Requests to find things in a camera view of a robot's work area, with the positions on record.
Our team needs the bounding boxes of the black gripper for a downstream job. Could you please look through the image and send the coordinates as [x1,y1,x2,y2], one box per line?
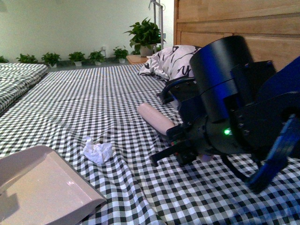
[150,96,225,166]

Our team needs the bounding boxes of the beige hand brush black bristles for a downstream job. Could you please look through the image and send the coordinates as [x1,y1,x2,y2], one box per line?
[137,102,213,162]

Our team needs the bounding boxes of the beige plastic dustpan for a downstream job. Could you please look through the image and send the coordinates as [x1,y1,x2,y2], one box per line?
[0,146,106,225]

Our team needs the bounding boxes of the black white patterned pillow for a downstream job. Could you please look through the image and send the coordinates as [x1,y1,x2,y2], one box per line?
[138,45,201,82]

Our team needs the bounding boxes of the crumpled white tissue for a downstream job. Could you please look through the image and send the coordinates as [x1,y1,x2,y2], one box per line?
[83,136,113,165]

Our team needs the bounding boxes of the wooden nightstand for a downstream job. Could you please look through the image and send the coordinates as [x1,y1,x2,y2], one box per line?
[126,55,151,65]

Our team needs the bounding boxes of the black white checkered bedsheet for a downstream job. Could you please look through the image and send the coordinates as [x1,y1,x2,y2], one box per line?
[0,65,300,225]

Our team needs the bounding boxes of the metal floor stand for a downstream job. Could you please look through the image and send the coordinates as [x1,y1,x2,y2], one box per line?
[149,0,165,50]

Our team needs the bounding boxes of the small potted plant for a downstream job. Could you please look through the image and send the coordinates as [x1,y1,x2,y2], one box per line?
[89,51,105,65]
[16,53,38,64]
[41,52,61,68]
[113,46,129,63]
[68,52,85,67]
[0,56,9,63]

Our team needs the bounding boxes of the large potted green plant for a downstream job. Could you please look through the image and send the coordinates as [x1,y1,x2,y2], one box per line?
[125,18,165,57]

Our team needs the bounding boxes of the wooden headboard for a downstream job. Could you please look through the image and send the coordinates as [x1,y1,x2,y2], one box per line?
[174,0,300,70]

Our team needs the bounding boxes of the folded checkered blanket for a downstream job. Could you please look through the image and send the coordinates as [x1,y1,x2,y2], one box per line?
[0,63,48,113]

